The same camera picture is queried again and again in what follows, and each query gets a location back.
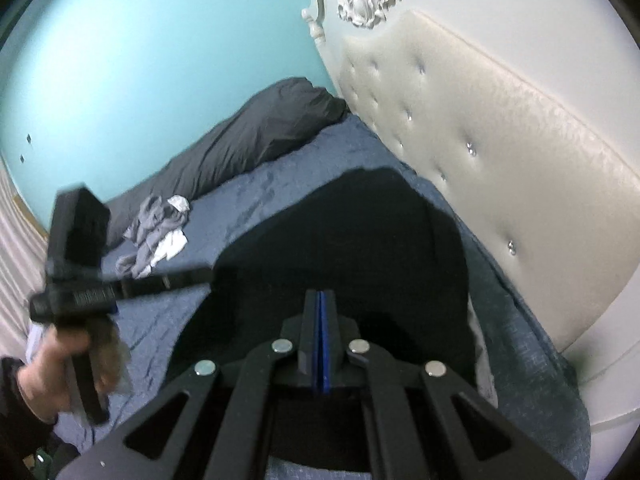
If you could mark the cream tufted headboard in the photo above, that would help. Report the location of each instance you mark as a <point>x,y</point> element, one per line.
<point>500,135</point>

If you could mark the blue bedspread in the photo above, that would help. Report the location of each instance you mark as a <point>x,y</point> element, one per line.
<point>280,180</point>

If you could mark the dark grey pillow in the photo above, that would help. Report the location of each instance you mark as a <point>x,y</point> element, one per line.
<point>250,130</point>

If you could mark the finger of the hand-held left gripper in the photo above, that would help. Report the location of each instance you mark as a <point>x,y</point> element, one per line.
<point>165,280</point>

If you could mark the black hoodie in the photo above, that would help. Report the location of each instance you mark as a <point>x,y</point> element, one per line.
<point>350,240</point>

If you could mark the folded grey white garment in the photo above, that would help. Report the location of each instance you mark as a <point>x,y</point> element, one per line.
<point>485,365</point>

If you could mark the beige curtain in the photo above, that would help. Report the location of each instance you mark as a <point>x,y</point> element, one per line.
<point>20,260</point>

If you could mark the person's left hand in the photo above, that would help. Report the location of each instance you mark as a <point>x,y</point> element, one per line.
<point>50,365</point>

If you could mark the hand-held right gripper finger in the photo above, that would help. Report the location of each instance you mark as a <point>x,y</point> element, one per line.
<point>325,340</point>
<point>312,340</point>

